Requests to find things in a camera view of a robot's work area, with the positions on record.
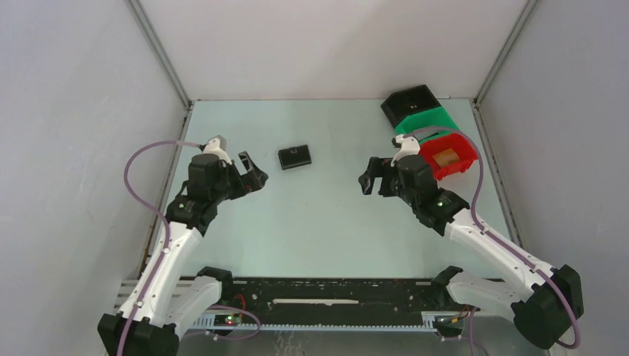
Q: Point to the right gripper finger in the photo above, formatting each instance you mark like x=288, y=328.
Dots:
x=366, y=181
x=381, y=168

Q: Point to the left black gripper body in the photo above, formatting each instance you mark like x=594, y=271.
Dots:
x=230, y=186

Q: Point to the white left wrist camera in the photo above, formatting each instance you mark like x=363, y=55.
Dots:
x=217, y=146

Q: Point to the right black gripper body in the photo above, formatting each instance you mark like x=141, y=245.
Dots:
x=390, y=185

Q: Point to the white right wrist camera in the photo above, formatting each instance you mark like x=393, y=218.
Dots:
x=406, y=145

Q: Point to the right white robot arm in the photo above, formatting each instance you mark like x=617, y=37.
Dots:
x=541, y=300

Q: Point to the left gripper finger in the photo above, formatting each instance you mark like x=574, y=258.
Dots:
x=256, y=180
x=248, y=163

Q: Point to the aluminium frame rail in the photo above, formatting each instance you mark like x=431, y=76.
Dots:
x=220, y=320

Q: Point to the red plastic bin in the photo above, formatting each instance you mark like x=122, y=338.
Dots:
x=459, y=144

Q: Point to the orange card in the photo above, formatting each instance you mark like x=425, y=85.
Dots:
x=446, y=158

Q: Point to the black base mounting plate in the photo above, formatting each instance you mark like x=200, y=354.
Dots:
x=336, y=302

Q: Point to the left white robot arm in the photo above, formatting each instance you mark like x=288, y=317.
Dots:
x=151, y=321

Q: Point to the green plastic bin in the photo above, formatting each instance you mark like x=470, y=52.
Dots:
x=425, y=119

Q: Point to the black card holder wallet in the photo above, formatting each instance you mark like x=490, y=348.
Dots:
x=294, y=157

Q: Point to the black plastic bin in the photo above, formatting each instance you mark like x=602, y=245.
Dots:
x=403, y=103

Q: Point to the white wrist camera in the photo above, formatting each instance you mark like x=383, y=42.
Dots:
x=406, y=145
x=217, y=146

